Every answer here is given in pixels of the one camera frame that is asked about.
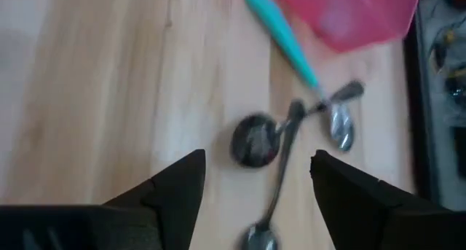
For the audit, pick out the black spoon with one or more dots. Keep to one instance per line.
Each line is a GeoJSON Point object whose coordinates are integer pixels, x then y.
{"type": "Point", "coordinates": [255, 140]}

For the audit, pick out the red translucent plastic bin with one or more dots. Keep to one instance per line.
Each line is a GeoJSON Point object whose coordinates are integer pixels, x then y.
{"type": "Point", "coordinates": [346, 20]}

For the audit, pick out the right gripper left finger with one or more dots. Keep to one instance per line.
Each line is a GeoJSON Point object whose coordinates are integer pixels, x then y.
{"type": "Point", "coordinates": [145, 221]}

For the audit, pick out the silver metal spoon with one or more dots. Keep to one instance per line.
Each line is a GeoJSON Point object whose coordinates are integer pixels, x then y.
{"type": "Point", "coordinates": [287, 144]}

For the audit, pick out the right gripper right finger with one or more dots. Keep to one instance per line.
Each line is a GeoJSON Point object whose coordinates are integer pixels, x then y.
{"type": "Point", "coordinates": [364, 213]}

